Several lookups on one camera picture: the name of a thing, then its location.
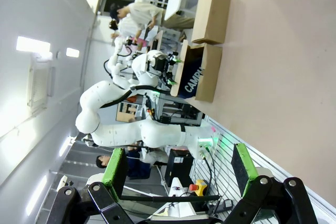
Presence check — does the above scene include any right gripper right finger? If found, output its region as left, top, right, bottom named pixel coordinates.
left=223, top=143, right=320, bottom=224

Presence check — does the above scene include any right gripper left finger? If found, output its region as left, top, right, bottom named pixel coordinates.
left=46, top=147, right=139, bottom=224

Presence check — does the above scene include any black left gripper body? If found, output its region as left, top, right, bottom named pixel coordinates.
left=146, top=54, right=173, bottom=88

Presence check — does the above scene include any navy CAMPUS pencil pouch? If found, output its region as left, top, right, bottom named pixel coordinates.
left=177, top=56, right=205, bottom=99

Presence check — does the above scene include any open cardboard box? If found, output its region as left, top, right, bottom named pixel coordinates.
left=170, top=39, right=223, bottom=103

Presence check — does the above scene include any closed cardboard box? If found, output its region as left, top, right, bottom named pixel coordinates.
left=191, top=0, right=232, bottom=46

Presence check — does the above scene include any seated person with dark hair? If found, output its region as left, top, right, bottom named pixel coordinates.
left=95, top=150, right=169, bottom=180

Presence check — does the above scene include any small white background robot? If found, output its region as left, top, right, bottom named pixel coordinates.
left=104, top=36, right=139, bottom=90

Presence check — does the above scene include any yellow emergency stop button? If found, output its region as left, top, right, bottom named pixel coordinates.
left=188, top=178, right=208, bottom=197

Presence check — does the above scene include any person in cream jacket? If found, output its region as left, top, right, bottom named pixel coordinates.
left=109, top=2, right=196, bottom=39

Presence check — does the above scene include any black rod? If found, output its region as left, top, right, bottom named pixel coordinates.
left=120, top=194, right=221, bottom=202

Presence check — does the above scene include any black computer case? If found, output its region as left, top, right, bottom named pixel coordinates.
left=163, top=148, right=194, bottom=188

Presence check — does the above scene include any ceiling light panel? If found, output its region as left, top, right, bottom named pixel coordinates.
left=65, top=47, right=80, bottom=59
left=15, top=36, right=51, bottom=54

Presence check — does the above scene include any white ceiling air vent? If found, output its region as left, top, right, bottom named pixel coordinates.
left=27, top=58, right=56, bottom=112

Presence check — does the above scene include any white slotted base plate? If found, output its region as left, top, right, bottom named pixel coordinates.
left=188, top=116, right=336, bottom=224

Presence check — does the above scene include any aluminium frame cabinet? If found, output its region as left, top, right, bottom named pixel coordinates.
left=154, top=91, right=205, bottom=127

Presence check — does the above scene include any thin black cable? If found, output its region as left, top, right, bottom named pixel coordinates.
left=201, top=152, right=224, bottom=210

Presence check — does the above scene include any black corrugated cable hose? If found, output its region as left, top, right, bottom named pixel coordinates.
left=99, top=84, right=172, bottom=109

